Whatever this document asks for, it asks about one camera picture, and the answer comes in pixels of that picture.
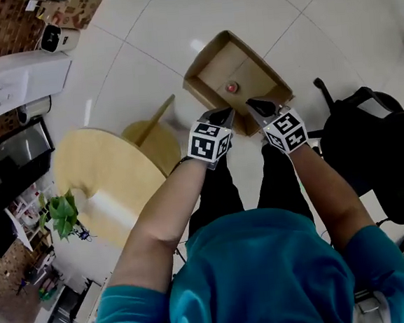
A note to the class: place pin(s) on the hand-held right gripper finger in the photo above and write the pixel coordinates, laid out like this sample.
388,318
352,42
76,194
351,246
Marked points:
255,112
266,106

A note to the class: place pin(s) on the black mesh chair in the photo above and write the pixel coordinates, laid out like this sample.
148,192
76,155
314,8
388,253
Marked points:
373,149

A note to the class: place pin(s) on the white water dispenser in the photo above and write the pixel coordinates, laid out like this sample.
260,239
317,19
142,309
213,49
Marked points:
23,81

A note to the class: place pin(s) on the round wooden table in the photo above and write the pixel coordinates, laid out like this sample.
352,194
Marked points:
96,163

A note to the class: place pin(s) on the steel trash can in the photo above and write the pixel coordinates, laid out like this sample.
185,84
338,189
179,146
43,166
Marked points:
36,109

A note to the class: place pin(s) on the black glass-door fridge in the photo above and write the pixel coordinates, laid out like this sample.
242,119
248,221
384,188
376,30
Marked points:
15,156

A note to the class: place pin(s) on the person in teal shirt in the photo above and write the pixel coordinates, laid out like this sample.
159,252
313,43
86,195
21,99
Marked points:
261,278

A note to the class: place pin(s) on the small red-capped bottle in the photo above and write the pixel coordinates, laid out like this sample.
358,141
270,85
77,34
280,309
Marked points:
232,87

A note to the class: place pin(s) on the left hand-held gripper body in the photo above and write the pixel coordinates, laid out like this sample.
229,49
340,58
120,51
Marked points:
207,144

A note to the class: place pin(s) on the green potted plant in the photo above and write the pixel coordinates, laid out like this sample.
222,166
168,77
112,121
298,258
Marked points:
64,211

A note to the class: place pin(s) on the person's right leg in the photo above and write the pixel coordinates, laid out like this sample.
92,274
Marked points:
281,185

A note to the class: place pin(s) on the person's left forearm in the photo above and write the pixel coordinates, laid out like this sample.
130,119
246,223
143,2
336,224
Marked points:
165,223

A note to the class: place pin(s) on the person's leg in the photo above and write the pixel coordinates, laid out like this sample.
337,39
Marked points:
219,194
281,185

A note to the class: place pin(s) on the brown cardboard box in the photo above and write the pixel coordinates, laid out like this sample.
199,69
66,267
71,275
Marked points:
222,67

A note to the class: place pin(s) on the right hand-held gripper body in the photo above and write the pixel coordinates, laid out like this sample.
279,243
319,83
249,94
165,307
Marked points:
285,130

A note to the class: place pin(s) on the person's right forearm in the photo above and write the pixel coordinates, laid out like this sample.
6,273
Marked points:
328,195

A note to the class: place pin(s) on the red patterned cardboard box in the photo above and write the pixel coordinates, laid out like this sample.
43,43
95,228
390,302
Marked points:
73,10

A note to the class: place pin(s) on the person's left leg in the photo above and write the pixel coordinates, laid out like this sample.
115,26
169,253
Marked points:
219,194

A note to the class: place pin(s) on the white bin with black lid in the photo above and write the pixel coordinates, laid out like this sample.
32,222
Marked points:
59,38

